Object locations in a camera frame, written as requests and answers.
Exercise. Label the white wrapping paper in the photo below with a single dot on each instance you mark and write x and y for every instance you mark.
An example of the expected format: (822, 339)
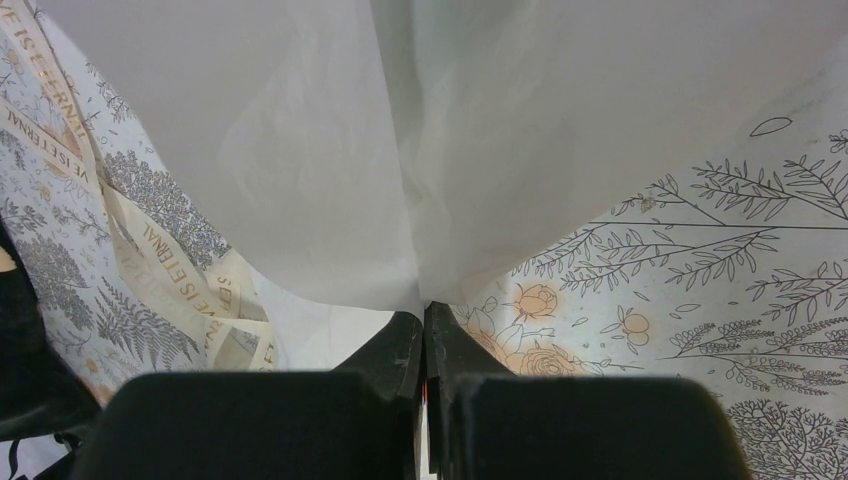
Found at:
(367, 157)

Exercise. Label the cream ribbon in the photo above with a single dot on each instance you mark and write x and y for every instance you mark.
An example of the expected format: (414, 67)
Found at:
(219, 308)

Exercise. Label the floral tablecloth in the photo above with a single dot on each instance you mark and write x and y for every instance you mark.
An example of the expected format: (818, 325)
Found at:
(696, 329)

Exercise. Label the black flower-pattern blanket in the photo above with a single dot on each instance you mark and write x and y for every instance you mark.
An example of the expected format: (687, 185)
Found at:
(40, 395)

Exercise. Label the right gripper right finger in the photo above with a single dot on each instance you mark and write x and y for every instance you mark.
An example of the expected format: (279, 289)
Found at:
(451, 358)

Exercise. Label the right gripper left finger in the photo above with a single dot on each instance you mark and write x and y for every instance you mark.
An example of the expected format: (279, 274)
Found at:
(390, 366)

